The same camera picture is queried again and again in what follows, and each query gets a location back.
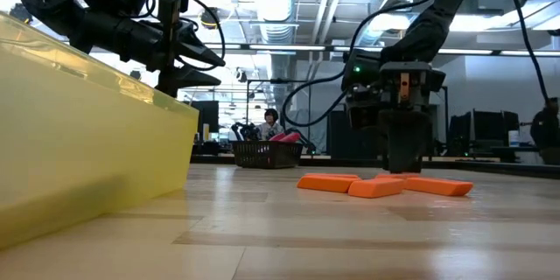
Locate black right camera cable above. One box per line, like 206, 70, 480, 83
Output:
282, 0, 438, 129

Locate black partition screen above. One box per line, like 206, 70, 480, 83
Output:
326, 108, 382, 161

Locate black workstation monitors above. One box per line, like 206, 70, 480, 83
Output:
446, 109, 522, 158

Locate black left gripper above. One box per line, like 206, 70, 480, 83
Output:
82, 0, 227, 98

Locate black mesh plastic basket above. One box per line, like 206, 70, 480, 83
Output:
231, 140, 305, 170

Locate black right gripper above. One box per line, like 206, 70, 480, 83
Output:
345, 60, 447, 174

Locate yellow black cable reel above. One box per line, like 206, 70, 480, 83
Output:
199, 6, 222, 32

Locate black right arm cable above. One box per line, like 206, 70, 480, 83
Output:
501, 0, 550, 102

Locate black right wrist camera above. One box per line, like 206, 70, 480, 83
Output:
340, 49, 382, 93

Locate bright fluorescent ceiling fixture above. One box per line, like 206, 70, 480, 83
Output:
369, 11, 495, 32

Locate yellow translucent plastic tray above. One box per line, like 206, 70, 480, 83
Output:
0, 11, 200, 250

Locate black aluminium table frame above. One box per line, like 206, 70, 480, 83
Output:
192, 152, 560, 180

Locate black computer monitor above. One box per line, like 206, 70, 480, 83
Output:
192, 100, 220, 135

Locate person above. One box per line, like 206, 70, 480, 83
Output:
529, 97, 560, 166
257, 108, 285, 141

